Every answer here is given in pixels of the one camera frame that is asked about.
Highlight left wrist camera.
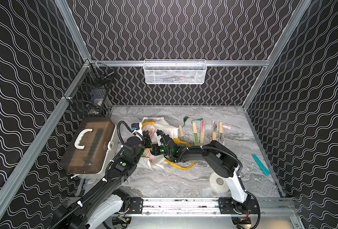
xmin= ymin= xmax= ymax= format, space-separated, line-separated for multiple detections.
xmin=131 ymin=123 xmax=142 ymax=134

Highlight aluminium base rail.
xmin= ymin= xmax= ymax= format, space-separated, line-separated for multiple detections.
xmin=58 ymin=197 xmax=305 ymax=229

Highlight grey paper folding fan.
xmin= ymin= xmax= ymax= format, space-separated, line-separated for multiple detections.
xmin=212 ymin=120 xmax=218 ymax=140

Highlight brown lidded storage box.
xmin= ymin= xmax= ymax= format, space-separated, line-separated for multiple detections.
xmin=59 ymin=117 xmax=118 ymax=179

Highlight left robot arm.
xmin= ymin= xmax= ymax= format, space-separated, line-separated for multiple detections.
xmin=50 ymin=121 xmax=148 ymax=229

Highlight white tape roll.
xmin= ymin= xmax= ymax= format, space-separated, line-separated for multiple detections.
xmin=209 ymin=172 xmax=229 ymax=193

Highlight white tote bag yellow handles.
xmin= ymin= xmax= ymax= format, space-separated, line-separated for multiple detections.
xmin=138 ymin=117 xmax=195 ymax=170

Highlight black wire wall basket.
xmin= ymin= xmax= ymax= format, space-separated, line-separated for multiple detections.
xmin=62 ymin=59 xmax=116 ymax=119

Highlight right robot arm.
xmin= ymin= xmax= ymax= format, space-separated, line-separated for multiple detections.
xmin=153 ymin=130 xmax=260 ymax=215

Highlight teal folding fan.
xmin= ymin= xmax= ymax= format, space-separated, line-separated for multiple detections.
xmin=252 ymin=154 xmax=271 ymax=176

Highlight white wire wall basket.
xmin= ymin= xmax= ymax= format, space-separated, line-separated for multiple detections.
xmin=143 ymin=59 xmax=207 ymax=85

